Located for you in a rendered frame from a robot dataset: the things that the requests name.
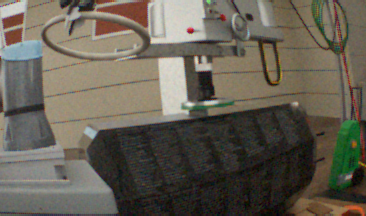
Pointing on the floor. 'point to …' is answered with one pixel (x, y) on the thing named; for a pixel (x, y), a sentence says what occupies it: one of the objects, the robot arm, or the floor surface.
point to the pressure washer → (347, 153)
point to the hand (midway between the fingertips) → (67, 30)
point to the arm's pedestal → (57, 196)
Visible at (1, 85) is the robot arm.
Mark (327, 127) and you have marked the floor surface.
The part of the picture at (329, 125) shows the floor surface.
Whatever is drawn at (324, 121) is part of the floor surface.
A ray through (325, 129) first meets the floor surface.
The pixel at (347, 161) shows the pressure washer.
